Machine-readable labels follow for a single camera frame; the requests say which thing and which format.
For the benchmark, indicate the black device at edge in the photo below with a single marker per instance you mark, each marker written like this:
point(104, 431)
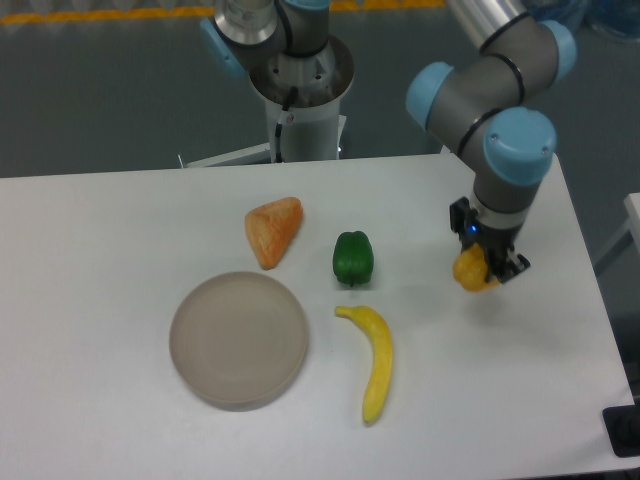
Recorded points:
point(622, 426)

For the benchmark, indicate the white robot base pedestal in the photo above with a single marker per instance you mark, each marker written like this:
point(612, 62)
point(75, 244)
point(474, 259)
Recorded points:
point(302, 99)

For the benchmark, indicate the white furniture at right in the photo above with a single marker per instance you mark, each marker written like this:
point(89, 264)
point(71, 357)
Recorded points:
point(625, 236)

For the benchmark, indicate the yellow banana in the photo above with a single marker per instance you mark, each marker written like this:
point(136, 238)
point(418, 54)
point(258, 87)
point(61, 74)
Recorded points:
point(376, 329)

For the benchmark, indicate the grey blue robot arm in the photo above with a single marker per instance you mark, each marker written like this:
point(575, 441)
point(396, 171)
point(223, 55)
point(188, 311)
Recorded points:
point(478, 114)

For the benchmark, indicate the yellow bell pepper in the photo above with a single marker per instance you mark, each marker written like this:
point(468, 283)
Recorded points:
point(471, 270)

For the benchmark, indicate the orange triangular bread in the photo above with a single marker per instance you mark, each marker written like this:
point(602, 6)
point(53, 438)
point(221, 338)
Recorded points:
point(271, 227)

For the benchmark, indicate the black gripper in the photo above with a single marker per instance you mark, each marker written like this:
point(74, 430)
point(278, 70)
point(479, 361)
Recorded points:
point(497, 243)

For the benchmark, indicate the beige round plate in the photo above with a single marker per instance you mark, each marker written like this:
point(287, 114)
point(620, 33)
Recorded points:
point(239, 340)

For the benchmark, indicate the green bell pepper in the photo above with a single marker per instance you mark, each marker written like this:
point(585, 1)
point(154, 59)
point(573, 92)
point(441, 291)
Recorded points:
point(353, 259)

